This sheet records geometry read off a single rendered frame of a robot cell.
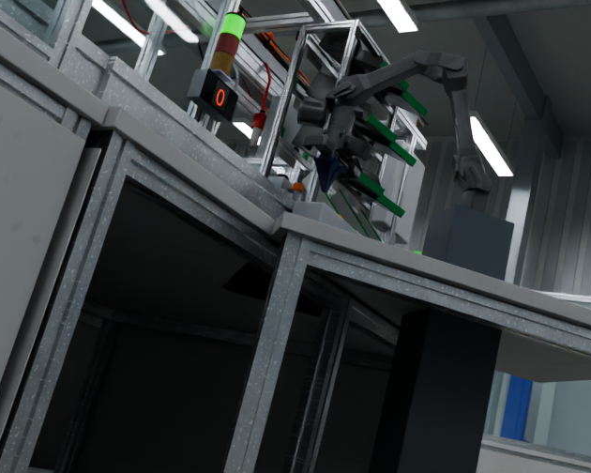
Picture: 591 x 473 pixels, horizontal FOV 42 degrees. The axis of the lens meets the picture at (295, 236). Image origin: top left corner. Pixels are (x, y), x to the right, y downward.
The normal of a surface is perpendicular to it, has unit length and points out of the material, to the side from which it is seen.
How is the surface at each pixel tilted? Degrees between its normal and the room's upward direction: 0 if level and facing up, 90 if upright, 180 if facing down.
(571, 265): 90
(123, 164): 90
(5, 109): 90
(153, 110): 90
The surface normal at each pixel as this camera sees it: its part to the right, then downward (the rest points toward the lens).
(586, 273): -0.50, -0.36
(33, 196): 0.84, 0.07
